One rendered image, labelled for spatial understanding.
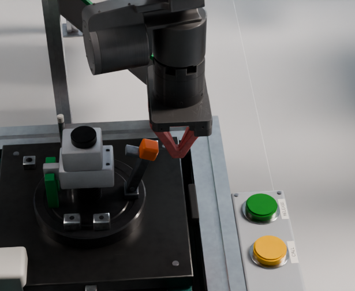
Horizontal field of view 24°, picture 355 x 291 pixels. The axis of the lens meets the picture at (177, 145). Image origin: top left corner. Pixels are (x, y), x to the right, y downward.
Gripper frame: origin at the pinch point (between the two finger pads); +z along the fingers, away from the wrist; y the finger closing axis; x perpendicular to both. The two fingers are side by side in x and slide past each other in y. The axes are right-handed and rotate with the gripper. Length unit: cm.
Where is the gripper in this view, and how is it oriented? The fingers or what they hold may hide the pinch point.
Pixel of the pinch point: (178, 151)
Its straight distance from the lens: 100.1
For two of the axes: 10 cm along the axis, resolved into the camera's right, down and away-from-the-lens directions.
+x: 10.0, -0.5, 0.6
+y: 0.8, 6.8, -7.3
